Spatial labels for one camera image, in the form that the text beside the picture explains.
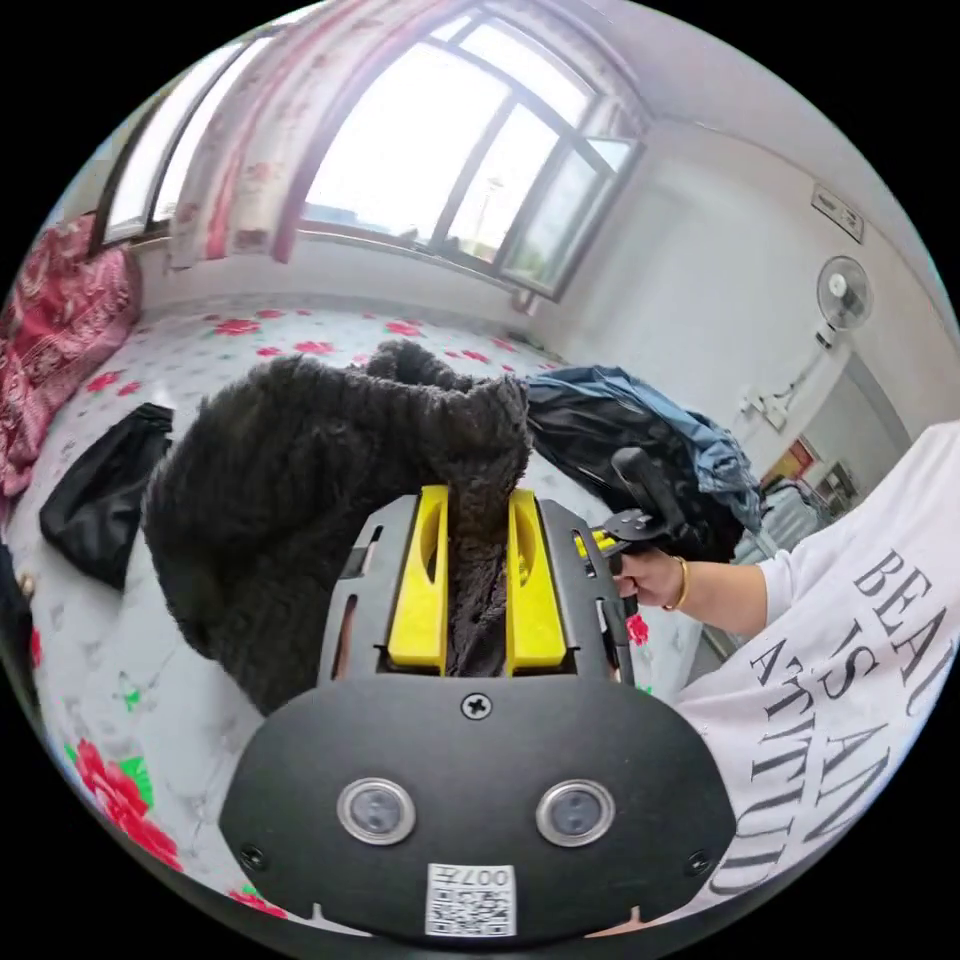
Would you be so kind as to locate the window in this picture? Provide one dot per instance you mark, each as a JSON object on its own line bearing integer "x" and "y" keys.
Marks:
{"x": 465, "y": 150}

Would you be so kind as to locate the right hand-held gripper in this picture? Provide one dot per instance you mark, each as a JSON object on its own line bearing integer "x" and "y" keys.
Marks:
{"x": 631, "y": 523}

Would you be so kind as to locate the person's body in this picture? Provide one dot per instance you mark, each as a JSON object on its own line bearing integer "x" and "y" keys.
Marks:
{"x": 840, "y": 637}

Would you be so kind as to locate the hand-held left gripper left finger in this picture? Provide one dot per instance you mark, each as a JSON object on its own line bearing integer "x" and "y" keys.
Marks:
{"x": 417, "y": 600}

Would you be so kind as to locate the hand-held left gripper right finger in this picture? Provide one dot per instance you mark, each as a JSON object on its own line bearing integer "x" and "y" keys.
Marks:
{"x": 537, "y": 615}

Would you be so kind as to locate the pink floral curtain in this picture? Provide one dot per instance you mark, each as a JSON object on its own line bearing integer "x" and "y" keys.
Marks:
{"x": 247, "y": 150}

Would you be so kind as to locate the black garment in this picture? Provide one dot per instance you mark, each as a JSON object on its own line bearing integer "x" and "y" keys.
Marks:
{"x": 101, "y": 495}

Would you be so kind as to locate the pile of clothes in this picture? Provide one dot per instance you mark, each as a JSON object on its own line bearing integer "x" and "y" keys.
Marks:
{"x": 600, "y": 420}

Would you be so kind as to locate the red patterned quilt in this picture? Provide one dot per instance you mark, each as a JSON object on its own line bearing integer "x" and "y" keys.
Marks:
{"x": 60, "y": 330}

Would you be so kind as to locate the white wall fan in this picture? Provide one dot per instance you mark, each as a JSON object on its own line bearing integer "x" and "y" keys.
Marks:
{"x": 844, "y": 289}

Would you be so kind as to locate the gray fleece pants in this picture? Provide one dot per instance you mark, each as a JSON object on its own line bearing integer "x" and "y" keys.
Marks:
{"x": 300, "y": 480}

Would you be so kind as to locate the person's right forearm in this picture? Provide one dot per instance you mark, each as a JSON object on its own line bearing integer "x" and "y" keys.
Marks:
{"x": 720, "y": 592}

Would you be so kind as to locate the person's right hand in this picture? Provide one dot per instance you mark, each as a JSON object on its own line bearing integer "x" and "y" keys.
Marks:
{"x": 651, "y": 581}

